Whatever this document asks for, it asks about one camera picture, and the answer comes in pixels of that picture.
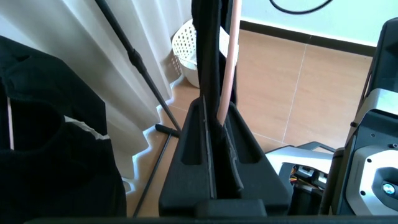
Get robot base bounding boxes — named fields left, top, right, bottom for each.
left=264, top=17, right=398, bottom=217

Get black garment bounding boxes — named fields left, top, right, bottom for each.
left=191, top=0, right=244, bottom=200

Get white laundry basket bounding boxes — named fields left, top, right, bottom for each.
left=171, top=18, right=240, bottom=90

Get black shorts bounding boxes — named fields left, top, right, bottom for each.
left=0, top=35, right=127, bottom=224

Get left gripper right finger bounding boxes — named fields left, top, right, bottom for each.
left=225, top=101, right=290, bottom=216

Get beige curtain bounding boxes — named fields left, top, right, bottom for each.
left=0, top=0, right=193, bottom=180

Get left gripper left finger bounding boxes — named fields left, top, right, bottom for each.
left=158, top=95, right=218, bottom=218

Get black clothes rack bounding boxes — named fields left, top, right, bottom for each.
left=94, top=0, right=183, bottom=218

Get black cable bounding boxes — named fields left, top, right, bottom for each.
left=269, top=0, right=334, bottom=16

